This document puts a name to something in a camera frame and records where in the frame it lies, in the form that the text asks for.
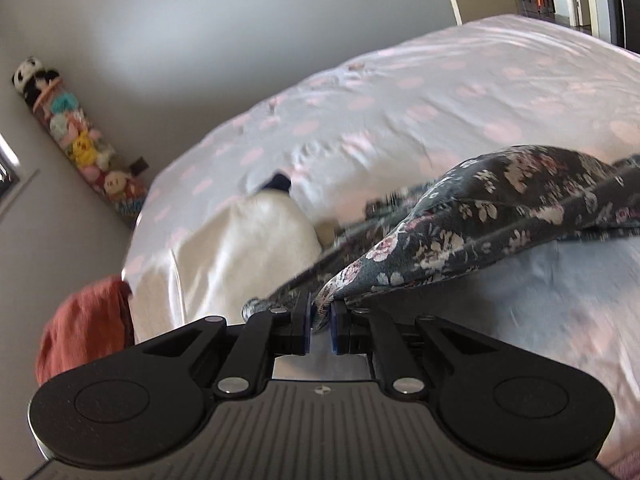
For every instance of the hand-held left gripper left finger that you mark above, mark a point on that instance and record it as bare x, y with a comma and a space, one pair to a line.
304, 327

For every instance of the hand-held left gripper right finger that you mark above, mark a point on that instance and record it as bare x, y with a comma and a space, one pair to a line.
336, 327

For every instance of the dark floral garment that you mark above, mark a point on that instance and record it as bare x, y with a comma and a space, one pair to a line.
475, 210

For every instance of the cream sweatshirt with navy cuff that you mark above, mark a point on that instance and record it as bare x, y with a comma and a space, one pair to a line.
260, 250

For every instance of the orange cloth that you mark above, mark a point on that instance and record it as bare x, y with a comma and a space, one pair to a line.
82, 330

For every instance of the small dark box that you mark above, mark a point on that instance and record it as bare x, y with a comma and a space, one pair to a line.
139, 165

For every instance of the bed with pink dotted sheet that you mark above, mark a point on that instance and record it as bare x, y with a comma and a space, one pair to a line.
400, 100

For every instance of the clear tube of plush toys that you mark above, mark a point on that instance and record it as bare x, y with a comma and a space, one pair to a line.
82, 147

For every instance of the window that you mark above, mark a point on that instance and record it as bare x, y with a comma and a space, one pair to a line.
7, 165

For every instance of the panda plush toy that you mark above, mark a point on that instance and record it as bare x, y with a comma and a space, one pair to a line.
26, 72

